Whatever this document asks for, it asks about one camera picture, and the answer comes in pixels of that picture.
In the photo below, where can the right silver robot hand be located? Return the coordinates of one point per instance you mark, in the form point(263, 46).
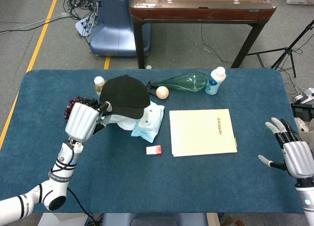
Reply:
point(298, 159)

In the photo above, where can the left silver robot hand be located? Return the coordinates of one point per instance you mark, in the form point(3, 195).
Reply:
point(81, 120)

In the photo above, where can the black baseball cap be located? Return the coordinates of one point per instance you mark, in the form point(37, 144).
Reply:
point(125, 96)

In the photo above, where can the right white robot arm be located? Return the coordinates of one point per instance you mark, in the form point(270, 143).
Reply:
point(306, 201)

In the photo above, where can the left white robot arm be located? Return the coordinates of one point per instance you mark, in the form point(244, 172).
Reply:
point(56, 179)

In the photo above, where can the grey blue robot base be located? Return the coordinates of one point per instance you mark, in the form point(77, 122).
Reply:
point(152, 219)

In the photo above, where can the white mannequin head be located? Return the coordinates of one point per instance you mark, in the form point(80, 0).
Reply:
point(125, 124)

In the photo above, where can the purple grape bunch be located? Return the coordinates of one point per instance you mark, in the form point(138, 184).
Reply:
point(70, 106)

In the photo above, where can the white sneaker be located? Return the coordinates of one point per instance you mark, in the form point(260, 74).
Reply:
point(301, 124)

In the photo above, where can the clear tea bottle white cap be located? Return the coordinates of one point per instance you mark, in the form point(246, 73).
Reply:
point(98, 85)

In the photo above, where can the white power strip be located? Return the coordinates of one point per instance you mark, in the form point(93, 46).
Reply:
point(304, 96)

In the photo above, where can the light blue wet wipes pack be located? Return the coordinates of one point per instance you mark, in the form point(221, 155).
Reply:
point(148, 123)

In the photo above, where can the small white red box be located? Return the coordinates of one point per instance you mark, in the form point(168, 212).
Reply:
point(152, 150)

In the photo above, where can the peach coloured ball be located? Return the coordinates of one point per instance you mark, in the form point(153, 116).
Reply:
point(162, 92)

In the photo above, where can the blue grey machine base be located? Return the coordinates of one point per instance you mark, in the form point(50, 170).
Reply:
point(115, 32)

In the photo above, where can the yellow paper folder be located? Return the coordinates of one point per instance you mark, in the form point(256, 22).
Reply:
point(201, 135)

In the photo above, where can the black tripod stand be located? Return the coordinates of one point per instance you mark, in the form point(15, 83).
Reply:
point(285, 57)

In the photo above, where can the green glass spray bottle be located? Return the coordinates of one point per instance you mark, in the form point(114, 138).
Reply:
point(186, 82)

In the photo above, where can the white bottle with blue label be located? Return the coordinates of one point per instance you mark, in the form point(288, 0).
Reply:
point(214, 82)

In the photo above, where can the brown mahjong table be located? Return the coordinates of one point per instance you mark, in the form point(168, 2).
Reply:
point(201, 11)

